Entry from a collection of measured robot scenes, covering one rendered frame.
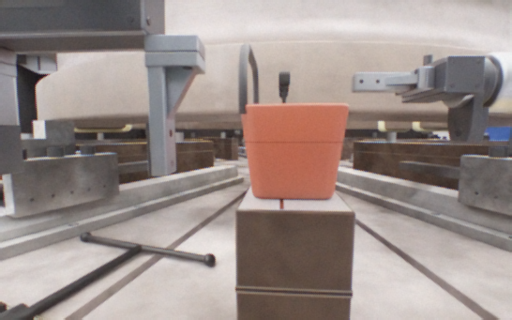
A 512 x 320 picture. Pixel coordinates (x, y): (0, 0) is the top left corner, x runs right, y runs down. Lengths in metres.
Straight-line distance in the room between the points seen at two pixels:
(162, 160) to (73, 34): 0.11
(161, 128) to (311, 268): 0.23
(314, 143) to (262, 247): 0.14
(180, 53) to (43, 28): 0.09
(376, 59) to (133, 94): 1.00
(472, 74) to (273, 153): 0.28
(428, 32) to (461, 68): 1.03
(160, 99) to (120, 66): 1.15
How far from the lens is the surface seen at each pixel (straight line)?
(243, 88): 0.34
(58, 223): 1.48
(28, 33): 0.25
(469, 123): 0.49
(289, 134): 0.33
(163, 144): 0.21
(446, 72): 0.43
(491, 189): 1.41
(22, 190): 1.32
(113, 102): 1.37
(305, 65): 1.05
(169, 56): 0.21
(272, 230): 0.32
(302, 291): 0.35
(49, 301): 0.94
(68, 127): 1.50
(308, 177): 0.35
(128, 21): 0.21
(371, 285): 0.95
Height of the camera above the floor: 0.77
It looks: 6 degrees down
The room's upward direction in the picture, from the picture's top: straight up
